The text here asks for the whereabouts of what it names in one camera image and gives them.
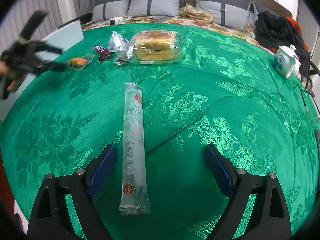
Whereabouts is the dark chocolate bar packet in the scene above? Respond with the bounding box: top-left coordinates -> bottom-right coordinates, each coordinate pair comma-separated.
93,45 -> 112,63

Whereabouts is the clear long jelly stick packet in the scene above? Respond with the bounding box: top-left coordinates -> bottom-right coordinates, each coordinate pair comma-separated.
119,82 -> 150,216

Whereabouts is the person's left hand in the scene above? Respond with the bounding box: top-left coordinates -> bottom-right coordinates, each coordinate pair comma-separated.
0,61 -> 27,92

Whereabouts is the white cardboard box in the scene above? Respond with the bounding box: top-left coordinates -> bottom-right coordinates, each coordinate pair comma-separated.
0,19 -> 85,123

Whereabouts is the orange snack in clear wrapper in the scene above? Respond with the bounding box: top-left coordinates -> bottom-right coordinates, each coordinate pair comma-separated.
66,53 -> 95,71

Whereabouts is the grey curtain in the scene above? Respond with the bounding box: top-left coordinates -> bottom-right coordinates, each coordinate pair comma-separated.
1,0 -> 95,51

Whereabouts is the white silver snack pouch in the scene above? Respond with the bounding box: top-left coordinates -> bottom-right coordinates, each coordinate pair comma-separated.
107,31 -> 129,53

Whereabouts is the white power adapter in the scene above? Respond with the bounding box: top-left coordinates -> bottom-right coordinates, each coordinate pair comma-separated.
109,16 -> 124,25

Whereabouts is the far left grey pillow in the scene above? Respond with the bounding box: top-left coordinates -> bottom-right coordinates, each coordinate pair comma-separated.
92,0 -> 130,22

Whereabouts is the grey pillow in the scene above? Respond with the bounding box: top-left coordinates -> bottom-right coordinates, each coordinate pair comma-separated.
92,0 -> 130,22
195,0 -> 251,30
248,0 -> 278,23
127,0 -> 180,17

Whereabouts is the packaged bread loaf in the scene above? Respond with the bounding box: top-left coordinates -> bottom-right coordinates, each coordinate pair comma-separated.
124,30 -> 184,64

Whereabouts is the green patterned tablecloth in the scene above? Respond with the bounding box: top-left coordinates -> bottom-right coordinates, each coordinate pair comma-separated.
1,23 -> 319,239

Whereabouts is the black chair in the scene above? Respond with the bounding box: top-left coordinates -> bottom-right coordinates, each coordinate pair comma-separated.
304,53 -> 320,89

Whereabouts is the white blue ceramic teapot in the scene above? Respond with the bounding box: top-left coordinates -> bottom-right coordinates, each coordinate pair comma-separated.
274,44 -> 301,80

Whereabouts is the folded beige cloth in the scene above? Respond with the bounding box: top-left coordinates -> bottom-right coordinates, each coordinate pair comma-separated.
179,3 -> 214,24

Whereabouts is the black jacket pile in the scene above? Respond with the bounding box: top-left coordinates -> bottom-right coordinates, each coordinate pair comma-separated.
255,11 -> 309,77

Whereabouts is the floral bedsheet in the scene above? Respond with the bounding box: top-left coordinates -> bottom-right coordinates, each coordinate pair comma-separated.
81,15 -> 276,54

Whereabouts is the red garment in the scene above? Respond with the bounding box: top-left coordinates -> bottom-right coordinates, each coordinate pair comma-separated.
286,17 -> 309,51

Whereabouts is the far right grey pillow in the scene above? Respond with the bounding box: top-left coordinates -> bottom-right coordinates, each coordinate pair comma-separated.
248,0 -> 278,23

